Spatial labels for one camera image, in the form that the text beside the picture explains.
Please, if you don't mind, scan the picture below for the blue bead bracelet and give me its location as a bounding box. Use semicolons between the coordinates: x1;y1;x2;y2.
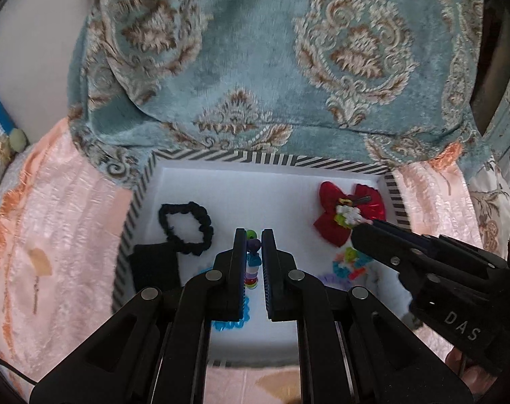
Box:
197;266;252;332

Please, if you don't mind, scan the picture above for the purple bead bracelet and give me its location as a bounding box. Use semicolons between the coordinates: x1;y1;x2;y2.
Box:
317;272;357;292

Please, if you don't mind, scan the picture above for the multicolour bead bracelet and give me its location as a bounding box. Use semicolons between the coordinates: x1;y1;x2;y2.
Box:
242;229;263;290

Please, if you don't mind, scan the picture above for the red satin bow clip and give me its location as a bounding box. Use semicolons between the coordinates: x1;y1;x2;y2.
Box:
314;180;387;247

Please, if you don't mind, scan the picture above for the black scrunchie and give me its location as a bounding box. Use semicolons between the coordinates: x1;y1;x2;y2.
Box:
158;202;214;256

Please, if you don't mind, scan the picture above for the colourful flower hair clip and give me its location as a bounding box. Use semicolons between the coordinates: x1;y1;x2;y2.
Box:
334;205;372;229

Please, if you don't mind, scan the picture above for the black fabric pouch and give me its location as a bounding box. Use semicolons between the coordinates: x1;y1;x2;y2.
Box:
128;243;182;305

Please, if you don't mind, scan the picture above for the person's right hand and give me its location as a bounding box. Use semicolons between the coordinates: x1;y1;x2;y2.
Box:
445;347;497;397

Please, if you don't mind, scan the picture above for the black white striped tray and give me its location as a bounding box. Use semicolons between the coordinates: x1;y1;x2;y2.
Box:
113;151;411;368

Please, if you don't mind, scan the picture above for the pink textured bedspread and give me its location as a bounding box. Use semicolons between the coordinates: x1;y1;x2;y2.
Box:
0;116;483;404

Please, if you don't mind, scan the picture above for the teal floral patterned blanket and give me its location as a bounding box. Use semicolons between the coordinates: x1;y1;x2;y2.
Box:
68;0;510;187

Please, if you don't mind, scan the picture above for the green blue plush toy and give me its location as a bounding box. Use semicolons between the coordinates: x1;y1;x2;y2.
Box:
0;100;28;153

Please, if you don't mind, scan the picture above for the black cable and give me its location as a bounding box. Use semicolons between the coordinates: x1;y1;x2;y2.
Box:
0;355;40;386

